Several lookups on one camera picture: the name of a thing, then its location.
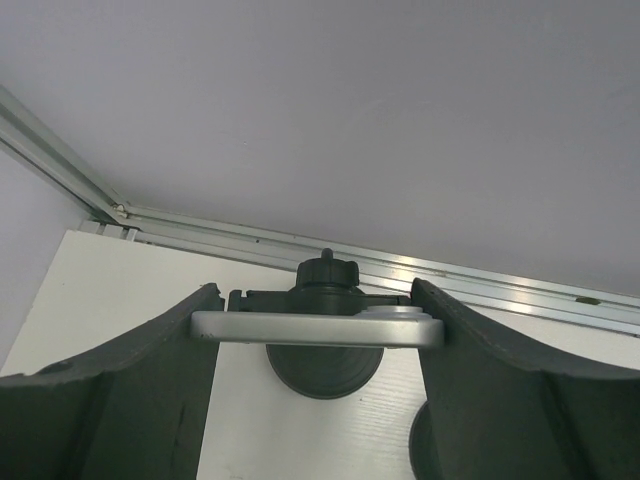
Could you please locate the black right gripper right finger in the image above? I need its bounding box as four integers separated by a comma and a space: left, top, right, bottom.
411, 279, 639, 479

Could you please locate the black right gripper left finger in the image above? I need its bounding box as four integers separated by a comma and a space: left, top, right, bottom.
1, 283, 224, 479

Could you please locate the black phone silver edge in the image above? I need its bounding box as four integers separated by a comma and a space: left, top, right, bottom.
191, 305, 445, 349

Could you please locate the black phone stand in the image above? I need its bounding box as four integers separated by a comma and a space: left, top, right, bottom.
409, 401, 442, 480
228, 248, 410, 400

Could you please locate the aluminium frame rail right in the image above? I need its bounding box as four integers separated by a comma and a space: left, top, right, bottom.
80, 208, 639, 335

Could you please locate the aluminium frame post right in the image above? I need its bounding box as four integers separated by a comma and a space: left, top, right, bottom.
1, 88, 129, 224

